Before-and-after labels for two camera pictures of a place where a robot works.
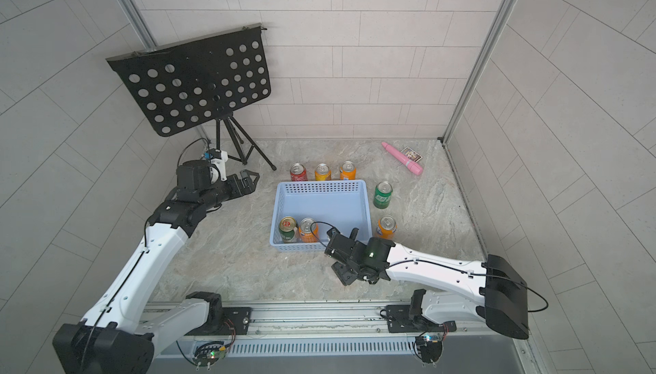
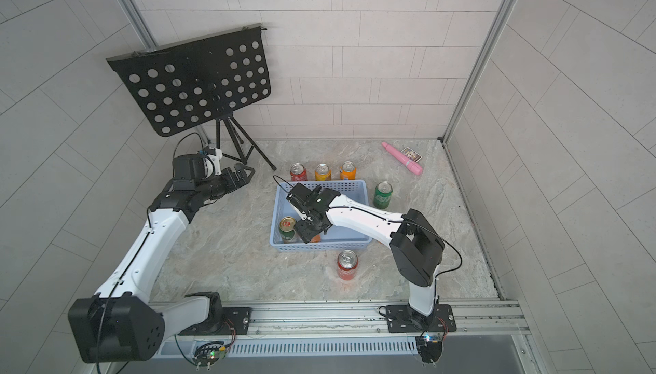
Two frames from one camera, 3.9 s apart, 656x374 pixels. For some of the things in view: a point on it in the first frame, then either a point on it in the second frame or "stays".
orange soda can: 323,172 stays
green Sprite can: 383,195 stays
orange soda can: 348,171 stays
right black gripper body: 347,272 → 308,228
